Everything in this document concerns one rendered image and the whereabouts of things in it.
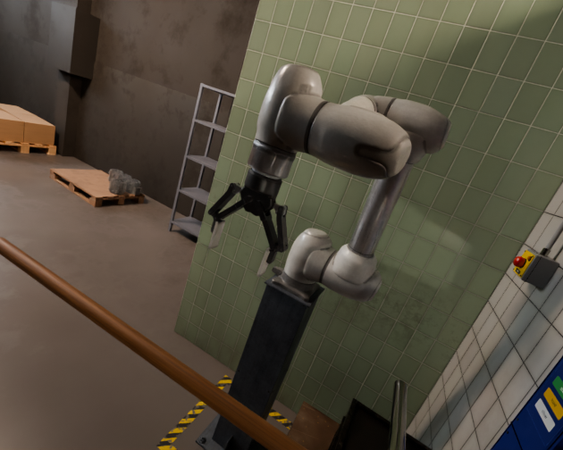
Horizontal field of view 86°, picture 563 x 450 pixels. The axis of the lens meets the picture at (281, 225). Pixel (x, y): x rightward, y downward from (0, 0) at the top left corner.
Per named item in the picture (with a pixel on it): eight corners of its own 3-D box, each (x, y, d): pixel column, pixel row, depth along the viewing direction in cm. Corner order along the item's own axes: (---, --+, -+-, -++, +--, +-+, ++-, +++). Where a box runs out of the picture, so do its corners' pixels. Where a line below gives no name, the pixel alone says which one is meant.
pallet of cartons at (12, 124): (58, 154, 506) (61, 127, 492) (-11, 151, 425) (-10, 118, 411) (15, 131, 548) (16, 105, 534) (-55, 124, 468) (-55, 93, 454)
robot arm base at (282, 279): (280, 266, 149) (283, 256, 147) (320, 287, 142) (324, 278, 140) (262, 278, 133) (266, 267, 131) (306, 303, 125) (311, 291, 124)
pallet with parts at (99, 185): (146, 203, 436) (150, 183, 427) (96, 208, 370) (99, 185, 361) (98, 177, 472) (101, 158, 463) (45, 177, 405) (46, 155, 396)
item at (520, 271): (533, 279, 111) (549, 255, 108) (543, 289, 102) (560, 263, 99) (510, 270, 113) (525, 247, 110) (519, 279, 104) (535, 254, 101)
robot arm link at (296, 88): (240, 134, 59) (298, 157, 54) (267, 49, 54) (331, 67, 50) (267, 141, 68) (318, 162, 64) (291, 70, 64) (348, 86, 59)
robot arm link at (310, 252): (292, 262, 145) (308, 220, 138) (326, 279, 138) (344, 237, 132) (276, 270, 131) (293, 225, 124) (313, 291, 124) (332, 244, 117)
